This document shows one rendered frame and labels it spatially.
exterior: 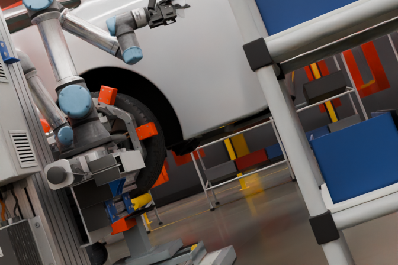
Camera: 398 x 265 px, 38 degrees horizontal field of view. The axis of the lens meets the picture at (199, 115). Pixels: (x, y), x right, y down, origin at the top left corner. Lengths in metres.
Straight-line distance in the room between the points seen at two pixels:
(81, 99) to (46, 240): 0.53
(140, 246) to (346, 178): 2.43
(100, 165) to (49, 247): 0.32
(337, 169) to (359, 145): 0.05
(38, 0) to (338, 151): 1.57
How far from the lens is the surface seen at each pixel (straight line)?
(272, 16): 0.99
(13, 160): 1.90
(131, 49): 2.27
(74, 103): 2.21
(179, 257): 3.19
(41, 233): 2.08
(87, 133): 2.33
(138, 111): 3.17
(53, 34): 2.29
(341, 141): 0.97
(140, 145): 3.08
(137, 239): 3.31
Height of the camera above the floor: 0.62
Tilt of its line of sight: 4 degrees up
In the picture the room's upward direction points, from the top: 20 degrees counter-clockwise
